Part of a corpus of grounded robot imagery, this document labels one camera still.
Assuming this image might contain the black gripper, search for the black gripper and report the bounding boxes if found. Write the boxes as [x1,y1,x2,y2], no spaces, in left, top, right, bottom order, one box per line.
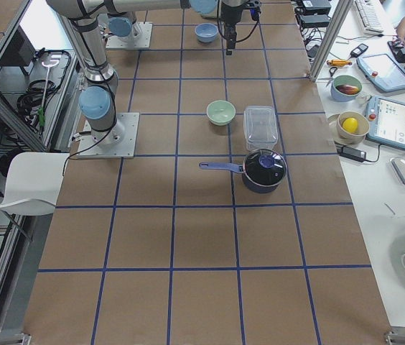
[221,0,242,39]

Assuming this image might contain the blue bowl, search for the blue bowl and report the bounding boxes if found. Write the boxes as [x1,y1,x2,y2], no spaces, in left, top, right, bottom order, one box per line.
[194,23,218,43]

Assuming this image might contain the green bowl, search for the green bowl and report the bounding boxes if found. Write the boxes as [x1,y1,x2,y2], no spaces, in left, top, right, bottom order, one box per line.
[206,100,236,126]

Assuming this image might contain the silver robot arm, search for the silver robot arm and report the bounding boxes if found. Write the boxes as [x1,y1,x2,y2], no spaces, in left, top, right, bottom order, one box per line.
[47,1,247,84]

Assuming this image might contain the teal bowl with fruit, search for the teal bowl with fruit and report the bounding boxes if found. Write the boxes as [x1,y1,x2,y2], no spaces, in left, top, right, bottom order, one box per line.
[330,75,362,102]

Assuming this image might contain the beige bowl with lemon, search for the beige bowl with lemon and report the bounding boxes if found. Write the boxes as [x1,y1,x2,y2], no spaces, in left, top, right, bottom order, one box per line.
[327,111,370,144]

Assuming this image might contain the scissors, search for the scissors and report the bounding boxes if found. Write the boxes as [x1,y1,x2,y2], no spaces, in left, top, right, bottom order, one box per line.
[327,66,338,86]

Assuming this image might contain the clear plastic food container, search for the clear plastic food container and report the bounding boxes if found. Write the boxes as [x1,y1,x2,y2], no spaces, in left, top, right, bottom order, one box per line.
[243,106,278,151]

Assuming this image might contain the white keyboard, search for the white keyboard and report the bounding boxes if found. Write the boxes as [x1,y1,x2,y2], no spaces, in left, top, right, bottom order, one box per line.
[353,0,383,35]

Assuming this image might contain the dark blue saucepan with lid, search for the dark blue saucepan with lid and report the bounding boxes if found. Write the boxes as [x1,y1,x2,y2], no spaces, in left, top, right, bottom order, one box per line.
[199,149,287,193]

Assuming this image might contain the blue teach pendant far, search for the blue teach pendant far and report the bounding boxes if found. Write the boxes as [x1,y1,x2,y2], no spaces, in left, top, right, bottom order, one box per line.
[356,53,405,93]

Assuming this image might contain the blue teach pendant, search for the blue teach pendant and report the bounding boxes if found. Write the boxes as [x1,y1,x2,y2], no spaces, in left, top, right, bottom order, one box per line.
[356,53,405,93]
[366,96,405,151]

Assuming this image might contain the black power adapter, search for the black power adapter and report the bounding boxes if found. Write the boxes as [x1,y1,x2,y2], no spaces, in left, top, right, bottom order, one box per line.
[337,145,366,162]

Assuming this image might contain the blue teach pendant near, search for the blue teach pendant near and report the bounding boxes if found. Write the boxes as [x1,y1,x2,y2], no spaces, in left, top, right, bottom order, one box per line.
[366,96,405,151]

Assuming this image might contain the white chair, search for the white chair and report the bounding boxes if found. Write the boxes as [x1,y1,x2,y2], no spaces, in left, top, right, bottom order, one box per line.
[0,152,69,216]

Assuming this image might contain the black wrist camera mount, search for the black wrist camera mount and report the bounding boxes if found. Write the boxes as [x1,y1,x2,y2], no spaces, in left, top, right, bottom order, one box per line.
[243,0,261,22]

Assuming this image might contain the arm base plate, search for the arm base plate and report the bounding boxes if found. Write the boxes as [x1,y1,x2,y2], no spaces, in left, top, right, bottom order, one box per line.
[106,17,153,50]
[76,112,140,159]

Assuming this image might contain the aluminium frame post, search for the aluminium frame post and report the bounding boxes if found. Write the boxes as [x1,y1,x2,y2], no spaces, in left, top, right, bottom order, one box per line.
[309,0,353,82]

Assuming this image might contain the orange handled tool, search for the orange handled tool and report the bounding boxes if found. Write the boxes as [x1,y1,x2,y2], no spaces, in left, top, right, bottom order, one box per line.
[326,59,353,68]

